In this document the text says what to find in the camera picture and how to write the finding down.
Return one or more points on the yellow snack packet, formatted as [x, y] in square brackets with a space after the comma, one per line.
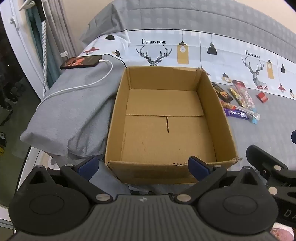
[234, 92]

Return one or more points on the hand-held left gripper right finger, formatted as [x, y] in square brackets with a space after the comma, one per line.
[198, 168]

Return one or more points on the red white packet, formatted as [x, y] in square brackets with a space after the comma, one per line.
[262, 87]

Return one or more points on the dark glass window pane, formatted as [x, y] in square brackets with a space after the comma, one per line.
[13, 104]

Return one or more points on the black smartphone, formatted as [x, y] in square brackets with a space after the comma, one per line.
[81, 61]

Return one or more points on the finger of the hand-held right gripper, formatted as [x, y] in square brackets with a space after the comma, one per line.
[294, 136]
[266, 160]

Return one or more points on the cardboard box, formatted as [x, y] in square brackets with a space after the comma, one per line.
[161, 104]

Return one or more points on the dark snack bar packet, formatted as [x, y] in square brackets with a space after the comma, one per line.
[222, 92]

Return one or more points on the small red yellow packet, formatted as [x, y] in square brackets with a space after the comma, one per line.
[225, 104]

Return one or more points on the white window frame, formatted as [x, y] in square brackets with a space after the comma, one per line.
[20, 53]

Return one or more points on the purple chocolate bar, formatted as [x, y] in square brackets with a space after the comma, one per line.
[235, 114]

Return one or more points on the silver snack bar packet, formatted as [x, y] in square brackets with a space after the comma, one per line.
[247, 111]

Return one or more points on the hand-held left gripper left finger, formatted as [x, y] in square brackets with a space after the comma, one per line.
[89, 167]

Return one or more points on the pink patterned cloth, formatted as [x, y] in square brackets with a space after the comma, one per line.
[282, 234]

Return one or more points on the grey curtain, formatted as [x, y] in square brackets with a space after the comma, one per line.
[60, 27]

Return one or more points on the clear candy bag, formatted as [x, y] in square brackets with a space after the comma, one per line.
[245, 96]

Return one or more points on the grey pillow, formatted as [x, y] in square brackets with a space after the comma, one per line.
[76, 115]

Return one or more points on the white curtain tieback clip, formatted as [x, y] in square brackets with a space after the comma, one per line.
[63, 54]

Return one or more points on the teal curtain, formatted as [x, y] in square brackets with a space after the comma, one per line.
[34, 34]

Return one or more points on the black steamer head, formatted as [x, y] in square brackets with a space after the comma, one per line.
[40, 10]

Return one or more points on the light blue stick packet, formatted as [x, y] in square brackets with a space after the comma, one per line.
[254, 120]

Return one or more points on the red coffee packet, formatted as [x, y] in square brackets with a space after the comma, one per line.
[262, 96]

